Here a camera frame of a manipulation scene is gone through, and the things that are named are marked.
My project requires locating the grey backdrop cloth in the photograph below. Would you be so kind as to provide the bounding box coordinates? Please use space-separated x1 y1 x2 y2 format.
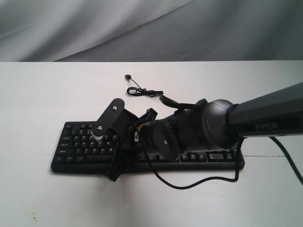
0 0 303 61

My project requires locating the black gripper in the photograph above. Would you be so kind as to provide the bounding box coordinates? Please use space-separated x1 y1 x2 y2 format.
106 107 208 182

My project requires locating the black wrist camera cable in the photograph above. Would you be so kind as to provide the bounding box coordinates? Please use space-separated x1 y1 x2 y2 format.
132 94 303 190

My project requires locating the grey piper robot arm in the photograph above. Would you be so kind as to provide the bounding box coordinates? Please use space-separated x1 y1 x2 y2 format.
107 84 303 181

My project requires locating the black keyboard usb cable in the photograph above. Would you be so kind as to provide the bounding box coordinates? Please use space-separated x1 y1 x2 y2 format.
124 73 164 97

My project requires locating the black acer keyboard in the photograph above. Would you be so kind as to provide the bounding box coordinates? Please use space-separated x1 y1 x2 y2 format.
51 122 236 175

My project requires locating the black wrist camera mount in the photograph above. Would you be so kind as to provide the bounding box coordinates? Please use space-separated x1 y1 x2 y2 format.
91 98 139 142

